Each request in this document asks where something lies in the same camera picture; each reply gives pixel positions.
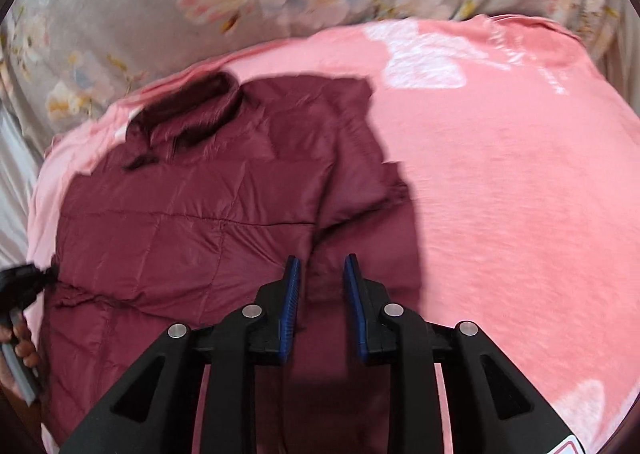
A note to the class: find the person's left hand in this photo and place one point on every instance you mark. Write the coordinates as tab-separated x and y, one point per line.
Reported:
26	344

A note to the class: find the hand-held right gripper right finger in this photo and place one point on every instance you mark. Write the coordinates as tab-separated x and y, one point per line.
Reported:
353	304

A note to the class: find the cream cloth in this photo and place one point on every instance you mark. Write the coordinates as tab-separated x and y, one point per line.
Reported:
622	58

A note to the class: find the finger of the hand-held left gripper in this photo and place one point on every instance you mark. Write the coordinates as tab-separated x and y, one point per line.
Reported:
46	278

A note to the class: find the grey floral blanket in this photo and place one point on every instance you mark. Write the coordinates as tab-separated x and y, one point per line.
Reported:
125	8

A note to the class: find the pink printed blanket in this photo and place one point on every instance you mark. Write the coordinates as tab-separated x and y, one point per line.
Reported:
500	184

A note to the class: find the maroon puffer jacket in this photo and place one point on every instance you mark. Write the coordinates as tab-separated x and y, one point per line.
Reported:
225	194

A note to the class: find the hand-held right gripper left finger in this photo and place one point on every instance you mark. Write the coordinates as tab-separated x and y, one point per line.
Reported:
291	304

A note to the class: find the white satin curtain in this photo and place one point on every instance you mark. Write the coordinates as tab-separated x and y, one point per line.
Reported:
15	184

